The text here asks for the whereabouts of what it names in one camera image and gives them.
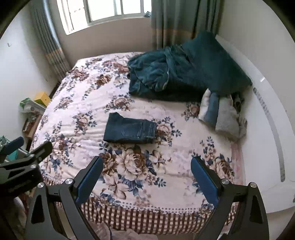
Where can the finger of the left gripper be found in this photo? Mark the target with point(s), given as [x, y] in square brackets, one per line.
[41, 152]
[11, 146]

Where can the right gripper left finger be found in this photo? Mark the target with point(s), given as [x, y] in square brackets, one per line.
[43, 221]

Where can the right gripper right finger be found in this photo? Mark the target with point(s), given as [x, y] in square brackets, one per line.
[250, 220]

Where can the dark blue denim jeans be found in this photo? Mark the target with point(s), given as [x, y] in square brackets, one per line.
[120, 129]

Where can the teal metal rack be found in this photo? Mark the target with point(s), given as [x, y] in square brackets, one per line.
[17, 154]

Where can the cluttered wooden side shelf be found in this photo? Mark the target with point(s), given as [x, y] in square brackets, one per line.
[33, 113]

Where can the yellow box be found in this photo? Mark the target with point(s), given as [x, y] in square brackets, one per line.
[42, 98]

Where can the white bed headboard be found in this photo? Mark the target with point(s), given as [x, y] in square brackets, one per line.
[268, 147]

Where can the floral quilted bedspread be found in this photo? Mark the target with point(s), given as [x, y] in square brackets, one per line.
[146, 145]

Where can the folded grey and blue clothes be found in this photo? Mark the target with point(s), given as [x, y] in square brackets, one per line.
[223, 114]

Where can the left teal striped curtain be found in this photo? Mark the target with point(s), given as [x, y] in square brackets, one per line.
[43, 25]

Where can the teal striped curtain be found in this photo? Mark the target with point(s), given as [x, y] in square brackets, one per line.
[174, 22]
[43, 25]

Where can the dark teal velvet blanket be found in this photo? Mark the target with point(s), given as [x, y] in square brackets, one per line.
[167, 74]

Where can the dark teal velvet pillow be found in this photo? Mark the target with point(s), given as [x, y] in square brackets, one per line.
[214, 66]

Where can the right teal striped curtain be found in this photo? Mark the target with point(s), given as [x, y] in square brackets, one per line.
[174, 22]

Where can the window with white frame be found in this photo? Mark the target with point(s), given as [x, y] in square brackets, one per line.
[80, 14]

